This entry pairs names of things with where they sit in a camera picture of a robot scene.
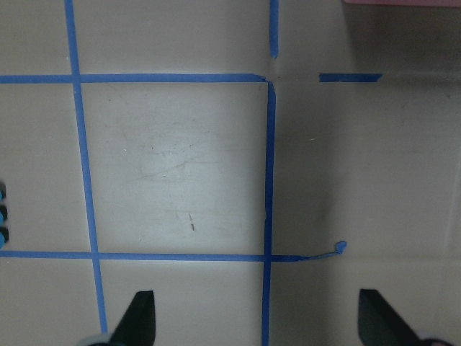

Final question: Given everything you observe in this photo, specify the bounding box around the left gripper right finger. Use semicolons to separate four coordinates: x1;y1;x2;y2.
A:
358;289;421;346

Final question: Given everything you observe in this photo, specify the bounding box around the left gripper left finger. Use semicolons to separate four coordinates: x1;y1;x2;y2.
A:
109;290;156;346

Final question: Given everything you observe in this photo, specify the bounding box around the blue toy block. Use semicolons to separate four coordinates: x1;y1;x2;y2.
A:
0;182;9;249

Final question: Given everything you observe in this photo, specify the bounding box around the pink plastic box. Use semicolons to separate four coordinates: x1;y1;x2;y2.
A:
344;0;460;8

